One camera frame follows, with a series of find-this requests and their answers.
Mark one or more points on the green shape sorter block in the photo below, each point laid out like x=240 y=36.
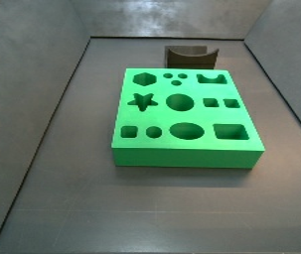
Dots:
x=183 y=119

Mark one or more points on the dark concave foam block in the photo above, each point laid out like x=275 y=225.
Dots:
x=192 y=57

